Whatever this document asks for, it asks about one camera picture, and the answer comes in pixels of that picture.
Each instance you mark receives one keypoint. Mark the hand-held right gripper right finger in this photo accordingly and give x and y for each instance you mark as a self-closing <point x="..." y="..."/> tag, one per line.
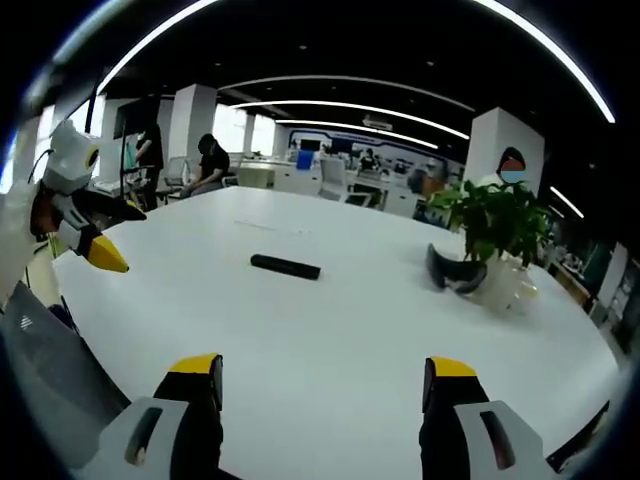
<point x="465" y="430"/>

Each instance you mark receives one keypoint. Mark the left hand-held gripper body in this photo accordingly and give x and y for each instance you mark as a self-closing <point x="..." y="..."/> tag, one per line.
<point x="70" y="160"/>

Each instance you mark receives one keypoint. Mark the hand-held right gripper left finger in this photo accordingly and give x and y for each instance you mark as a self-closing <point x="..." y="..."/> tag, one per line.
<point x="160" y="430"/>

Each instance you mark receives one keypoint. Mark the black remote control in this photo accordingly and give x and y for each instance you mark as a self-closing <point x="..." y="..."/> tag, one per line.
<point x="285" y="267"/>

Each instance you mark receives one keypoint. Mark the person's left hand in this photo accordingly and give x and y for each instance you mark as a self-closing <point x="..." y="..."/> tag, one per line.
<point x="45" y="217"/>

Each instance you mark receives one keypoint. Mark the black tripod stand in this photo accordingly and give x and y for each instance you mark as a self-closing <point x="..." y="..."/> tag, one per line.
<point x="92" y="110"/>

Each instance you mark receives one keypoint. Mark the grey office chair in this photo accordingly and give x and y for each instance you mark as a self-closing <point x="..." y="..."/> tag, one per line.
<point x="176" y="175"/>

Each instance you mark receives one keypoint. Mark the grey mesh chair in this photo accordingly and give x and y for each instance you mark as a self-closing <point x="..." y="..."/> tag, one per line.
<point x="50" y="365"/>

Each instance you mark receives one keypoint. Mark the white plant pot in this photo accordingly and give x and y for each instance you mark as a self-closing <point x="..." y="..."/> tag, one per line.
<point x="505" y="287"/>

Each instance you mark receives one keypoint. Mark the dark grey headset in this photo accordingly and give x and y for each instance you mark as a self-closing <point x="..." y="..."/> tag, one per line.
<point x="457" y="275"/>

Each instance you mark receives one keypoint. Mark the white office counter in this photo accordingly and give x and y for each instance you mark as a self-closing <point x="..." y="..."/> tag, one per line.
<point x="265" y="175"/>

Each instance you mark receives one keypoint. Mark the blue box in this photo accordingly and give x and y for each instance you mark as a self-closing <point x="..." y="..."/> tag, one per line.
<point x="305" y="161"/>

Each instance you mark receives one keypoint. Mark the green leafy plant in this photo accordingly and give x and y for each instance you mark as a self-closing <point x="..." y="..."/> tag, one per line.
<point x="500" y="220"/>

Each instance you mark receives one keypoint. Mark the white office chair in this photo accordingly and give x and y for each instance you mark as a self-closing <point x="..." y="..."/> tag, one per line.
<point x="334" y="175"/>

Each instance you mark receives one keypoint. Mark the ceiling light strip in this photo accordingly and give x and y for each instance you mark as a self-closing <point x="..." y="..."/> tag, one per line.
<point x="340" y="123"/>
<point x="325" y="102"/>
<point x="566" y="201"/>

